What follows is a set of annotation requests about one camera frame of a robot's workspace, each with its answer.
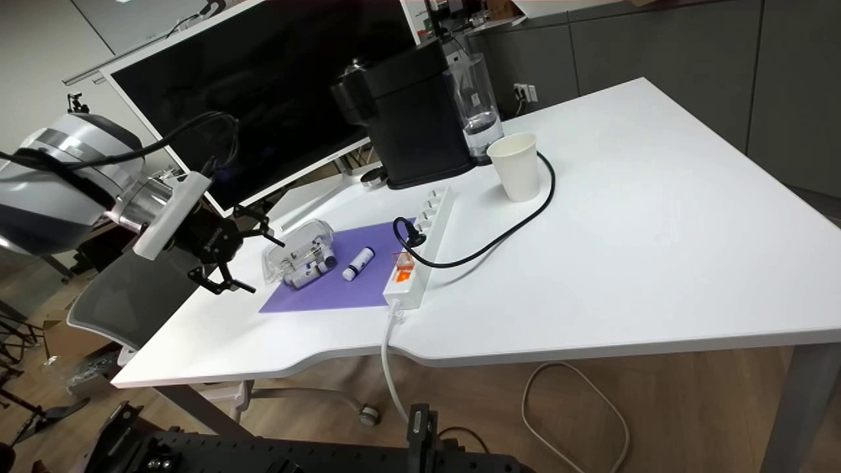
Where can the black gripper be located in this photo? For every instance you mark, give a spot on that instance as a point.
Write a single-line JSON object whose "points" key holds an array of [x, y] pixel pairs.
{"points": [[210, 236]]}

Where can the purple mat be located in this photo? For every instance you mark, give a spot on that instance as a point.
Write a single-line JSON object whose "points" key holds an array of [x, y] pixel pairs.
{"points": [[351, 291]]}

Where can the white tube with purple band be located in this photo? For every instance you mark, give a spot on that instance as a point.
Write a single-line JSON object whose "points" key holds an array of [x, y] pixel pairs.
{"points": [[357, 263]]}

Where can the grey office chair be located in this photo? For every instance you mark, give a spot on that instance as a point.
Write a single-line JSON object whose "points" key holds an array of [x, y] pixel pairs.
{"points": [[132, 297]]}

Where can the small dark round object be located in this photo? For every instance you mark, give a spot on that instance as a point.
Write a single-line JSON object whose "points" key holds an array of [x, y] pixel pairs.
{"points": [[373, 181]]}

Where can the large black flat monitor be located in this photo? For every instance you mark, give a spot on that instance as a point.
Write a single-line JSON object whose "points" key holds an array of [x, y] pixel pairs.
{"points": [[289, 87]]}

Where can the white power strip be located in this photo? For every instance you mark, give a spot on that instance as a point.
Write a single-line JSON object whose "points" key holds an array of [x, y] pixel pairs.
{"points": [[418, 263]]}

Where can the black coffee machine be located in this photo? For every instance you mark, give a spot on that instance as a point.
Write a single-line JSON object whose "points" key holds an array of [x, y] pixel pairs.
{"points": [[410, 121]]}

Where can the clear water tank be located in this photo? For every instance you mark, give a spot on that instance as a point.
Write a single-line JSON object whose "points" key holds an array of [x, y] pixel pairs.
{"points": [[475, 95]]}

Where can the white paper cup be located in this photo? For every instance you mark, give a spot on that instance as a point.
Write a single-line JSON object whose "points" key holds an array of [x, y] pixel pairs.
{"points": [[519, 171]]}

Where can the shelf clutter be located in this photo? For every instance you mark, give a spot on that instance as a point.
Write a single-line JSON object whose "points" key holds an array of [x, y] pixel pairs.
{"points": [[456, 16]]}

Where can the grey table leg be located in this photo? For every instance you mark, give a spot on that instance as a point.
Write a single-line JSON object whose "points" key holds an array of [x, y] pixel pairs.
{"points": [[803, 410]]}

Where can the black camera rig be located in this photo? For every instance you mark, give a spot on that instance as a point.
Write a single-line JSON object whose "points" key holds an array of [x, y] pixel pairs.
{"points": [[263, 455]]}

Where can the white wall outlet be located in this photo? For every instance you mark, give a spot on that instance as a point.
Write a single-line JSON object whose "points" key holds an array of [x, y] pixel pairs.
{"points": [[525, 94]]}

